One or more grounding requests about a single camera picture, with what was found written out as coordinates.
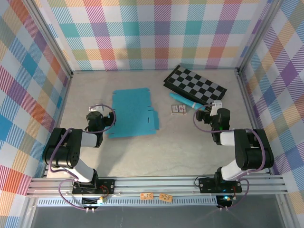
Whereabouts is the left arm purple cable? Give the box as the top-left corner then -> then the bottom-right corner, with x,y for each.
46,104 -> 117,211

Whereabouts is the black controller board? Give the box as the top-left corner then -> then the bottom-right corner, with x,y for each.
216,194 -> 234,208
81,196 -> 107,207

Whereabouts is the teal tube with white band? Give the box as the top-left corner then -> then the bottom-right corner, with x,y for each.
169,92 -> 202,110

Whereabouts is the white slotted cable duct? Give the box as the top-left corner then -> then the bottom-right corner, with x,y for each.
37,196 -> 235,208

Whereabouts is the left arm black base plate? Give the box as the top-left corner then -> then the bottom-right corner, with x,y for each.
72,178 -> 116,196

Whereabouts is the right black controller board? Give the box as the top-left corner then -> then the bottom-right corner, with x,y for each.
216,194 -> 234,208

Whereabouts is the aluminium table side rail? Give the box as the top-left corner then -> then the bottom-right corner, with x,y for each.
42,73 -> 74,178
236,68 -> 274,176

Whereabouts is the playing card box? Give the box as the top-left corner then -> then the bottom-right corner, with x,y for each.
171,104 -> 188,116

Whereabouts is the left black controller board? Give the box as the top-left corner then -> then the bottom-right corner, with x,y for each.
81,196 -> 107,207

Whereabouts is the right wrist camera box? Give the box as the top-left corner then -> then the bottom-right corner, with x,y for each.
210,100 -> 223,116

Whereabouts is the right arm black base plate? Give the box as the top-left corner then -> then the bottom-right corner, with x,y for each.
198,177 -> 243,193

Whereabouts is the blue paper box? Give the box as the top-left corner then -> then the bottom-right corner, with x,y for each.
104,87 -> 160,140

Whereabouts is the aluminium mounting rail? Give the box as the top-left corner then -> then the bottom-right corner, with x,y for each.
26,175 -> 289,198

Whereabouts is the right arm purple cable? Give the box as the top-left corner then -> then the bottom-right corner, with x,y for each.
193,104 -> 266,211

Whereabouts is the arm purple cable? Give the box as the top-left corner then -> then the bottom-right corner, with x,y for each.
193,104 -> 266,211
46,104 -> 117,211

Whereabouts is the aluminium frame post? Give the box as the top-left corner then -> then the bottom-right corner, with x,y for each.
237,0 -> 285,75
22,0 -> 74,79

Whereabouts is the folding black grey chessboard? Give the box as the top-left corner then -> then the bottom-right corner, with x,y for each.
162,65 -> 228,106

